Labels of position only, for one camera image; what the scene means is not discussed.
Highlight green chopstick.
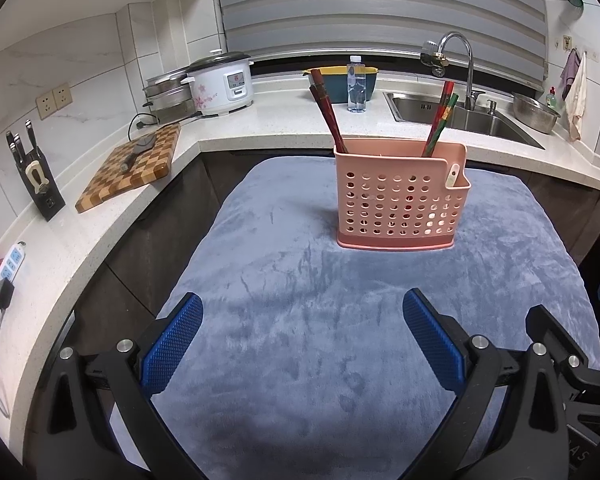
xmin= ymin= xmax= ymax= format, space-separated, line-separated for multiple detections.
xmin=427 ymin=92 xmax=458 ymax=158

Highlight white rice cooker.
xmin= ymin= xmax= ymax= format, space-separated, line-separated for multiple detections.
xmin=182 ymin=51 xmax=255 ymax=117

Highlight purple hanging cloth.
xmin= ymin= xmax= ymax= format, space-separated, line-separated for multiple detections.
xmin=560 ymin=49 xmax=582 ymax=102

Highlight stainless steel bowl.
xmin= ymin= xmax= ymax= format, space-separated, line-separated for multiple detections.
xmin=511 ymin=91 xmax=561 ymax=134

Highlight steel steamer pot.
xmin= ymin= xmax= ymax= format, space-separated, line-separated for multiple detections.
xmin=142 ymin=67 xmax=196 ymax=123

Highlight blue basin with yellow rim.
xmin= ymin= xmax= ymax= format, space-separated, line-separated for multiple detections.
xmin=302 ymin=66 xmax=378 ymax=103

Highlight checkered wooden cutting board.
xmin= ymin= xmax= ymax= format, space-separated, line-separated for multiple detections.
xmin=75 ymin=122 xmax=182 ymax=213

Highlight cream hanging towel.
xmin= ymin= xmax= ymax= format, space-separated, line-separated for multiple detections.
xmin=565 ymin=52 xmax=588 ymax=142

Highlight red chopstick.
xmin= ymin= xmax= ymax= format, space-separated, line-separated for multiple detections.
xmin=431 ymin=94 xmax=460 ymax=157
xmin=422 ymin=80 xmax=455 ymax=157

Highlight chrome faucet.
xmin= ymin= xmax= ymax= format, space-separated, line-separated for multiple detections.
xmin=420 ymin=31 xmax=486 ymax=111

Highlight black knife block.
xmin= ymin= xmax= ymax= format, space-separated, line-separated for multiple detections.
xmin=6 ymin=119 xmax=66 ymax=222

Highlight stainless steel sink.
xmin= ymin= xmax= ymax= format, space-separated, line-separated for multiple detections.
xmin=382 ymin=91 xmax=546 ymax=150

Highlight blue fleece blanket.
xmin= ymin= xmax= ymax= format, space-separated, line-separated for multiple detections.
xmin=107 ymin=155 xmax=600 ymax=480

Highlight grey window blind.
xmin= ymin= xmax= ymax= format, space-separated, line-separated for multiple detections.
xmin=212 ymin=0 xmax=548 ymax=81

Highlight white power strip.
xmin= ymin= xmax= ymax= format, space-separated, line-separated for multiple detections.
xmin=0 ymin=242 xmax=27 ymax=286

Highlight black handled cleaver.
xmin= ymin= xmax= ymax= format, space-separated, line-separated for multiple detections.
xmin=120 ymin=111 xmax=162 ymax=171

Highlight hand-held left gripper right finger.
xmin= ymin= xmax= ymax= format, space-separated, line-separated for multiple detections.
xmin=402 ymin=287 xmax=572 ymax=480

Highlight pink perforated utensil basket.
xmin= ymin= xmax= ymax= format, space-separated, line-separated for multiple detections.
xmin=334 ymin=141 xmax=472 ymax=251

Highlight white wall socket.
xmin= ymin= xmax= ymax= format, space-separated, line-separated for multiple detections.
xmin=35 ymin=92 xmax=56 ymax=120
xmin=52 ymin=82 xmax=74 ymax=110

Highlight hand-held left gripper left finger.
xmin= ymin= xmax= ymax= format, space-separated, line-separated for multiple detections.
xmin=30 ymin=292 xmax=206 ymax=480

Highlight maroon chopstick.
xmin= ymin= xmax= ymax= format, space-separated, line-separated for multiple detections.
xmin=314 ymin=67 xmax=350 ymax=155
xmin=307 ymin=69 xmax=346 ymax=155
xmin=309 ymin=86 xmax=343 ymax=154

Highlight clear water bottle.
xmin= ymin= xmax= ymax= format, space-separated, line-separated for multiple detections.
xmin=347 ymin=55 xmax=368 ymax=113

